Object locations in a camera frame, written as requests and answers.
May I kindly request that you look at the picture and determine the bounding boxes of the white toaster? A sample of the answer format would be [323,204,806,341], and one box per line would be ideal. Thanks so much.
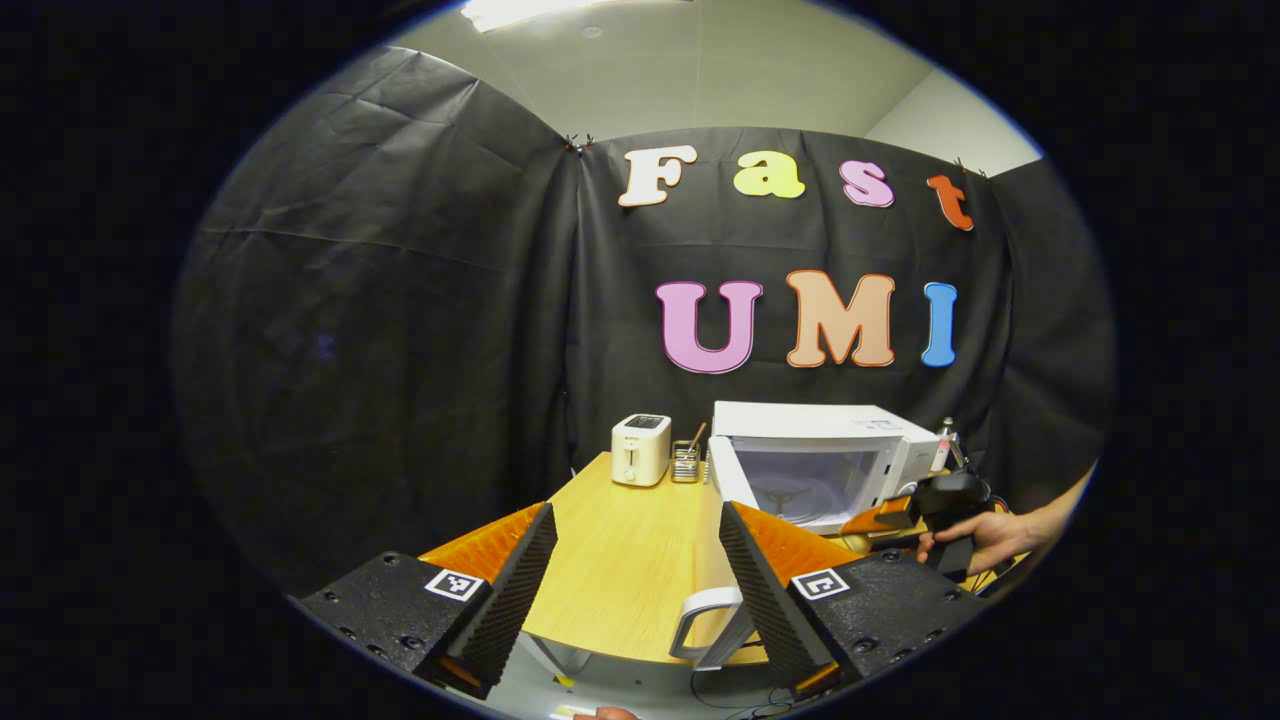
[611,413,673,488]

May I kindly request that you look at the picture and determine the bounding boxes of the ceiling light panel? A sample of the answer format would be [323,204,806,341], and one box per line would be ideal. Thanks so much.
[460,0,621,33]

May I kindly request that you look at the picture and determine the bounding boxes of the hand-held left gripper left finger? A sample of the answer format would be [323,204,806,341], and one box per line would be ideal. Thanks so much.
[298,502,559,701]

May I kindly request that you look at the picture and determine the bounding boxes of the white microwave oven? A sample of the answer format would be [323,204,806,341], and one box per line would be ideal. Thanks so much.
[668,401,951,671]

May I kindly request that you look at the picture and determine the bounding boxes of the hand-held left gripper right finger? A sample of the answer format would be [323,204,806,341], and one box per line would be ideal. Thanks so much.
[718,500,986,701]

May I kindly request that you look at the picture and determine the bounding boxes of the tangle of cables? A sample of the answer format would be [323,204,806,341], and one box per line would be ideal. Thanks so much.
[690,670,801,719]

